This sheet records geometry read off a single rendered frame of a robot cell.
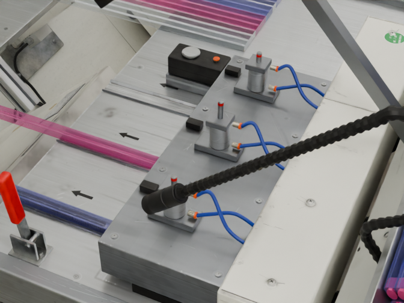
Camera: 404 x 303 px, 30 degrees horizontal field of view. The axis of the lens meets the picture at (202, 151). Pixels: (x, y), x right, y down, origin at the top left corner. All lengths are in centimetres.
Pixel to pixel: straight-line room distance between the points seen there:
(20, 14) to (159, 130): 34
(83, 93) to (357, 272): 88
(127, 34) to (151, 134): 159
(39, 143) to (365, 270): 81
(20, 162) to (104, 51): 111
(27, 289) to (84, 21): 169
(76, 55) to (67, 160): 145
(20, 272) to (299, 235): 28
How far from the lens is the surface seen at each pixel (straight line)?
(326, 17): 77
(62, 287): 77
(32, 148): 137
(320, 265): 70
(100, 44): 242
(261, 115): 87
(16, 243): 80
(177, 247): 73
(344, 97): 88
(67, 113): 144
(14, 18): 117
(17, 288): 80
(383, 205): 78
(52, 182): 88
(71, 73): 230
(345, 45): 78
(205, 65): 96
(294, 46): 109
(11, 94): 178
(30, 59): 223
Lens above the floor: 173
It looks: 43 degrees down
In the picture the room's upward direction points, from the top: 67 degrees clockwise
